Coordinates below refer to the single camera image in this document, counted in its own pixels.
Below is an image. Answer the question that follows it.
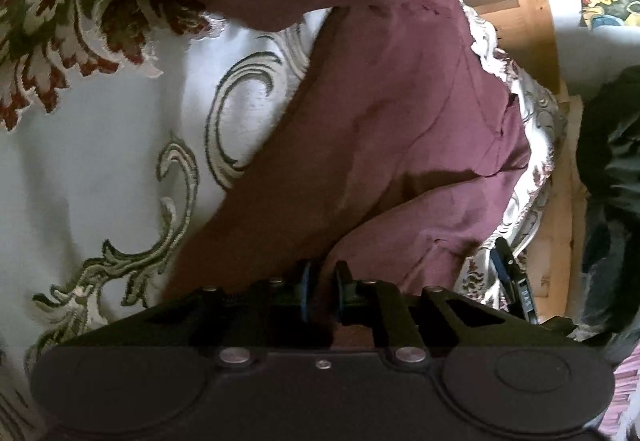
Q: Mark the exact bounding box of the maroon small garment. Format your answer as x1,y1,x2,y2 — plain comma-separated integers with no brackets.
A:
77,0,533,352

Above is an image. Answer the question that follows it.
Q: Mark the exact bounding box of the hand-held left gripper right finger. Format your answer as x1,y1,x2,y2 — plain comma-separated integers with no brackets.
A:
332,260,522,368

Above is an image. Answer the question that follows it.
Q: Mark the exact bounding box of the black jacket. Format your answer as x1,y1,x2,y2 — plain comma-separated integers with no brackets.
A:
575,66,640,349

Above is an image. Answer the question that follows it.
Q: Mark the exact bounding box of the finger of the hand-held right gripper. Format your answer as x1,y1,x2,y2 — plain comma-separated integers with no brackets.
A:
490,236,541,325

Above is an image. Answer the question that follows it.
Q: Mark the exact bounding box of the pink striped cloth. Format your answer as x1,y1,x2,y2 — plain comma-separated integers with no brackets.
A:
612,358,640,427

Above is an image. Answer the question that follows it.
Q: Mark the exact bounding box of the white floral blanket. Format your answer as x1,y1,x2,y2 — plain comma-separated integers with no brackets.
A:
0,0,571,441

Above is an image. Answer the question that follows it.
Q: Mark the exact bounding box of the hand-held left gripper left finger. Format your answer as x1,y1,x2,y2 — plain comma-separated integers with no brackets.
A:
122,260,321,368

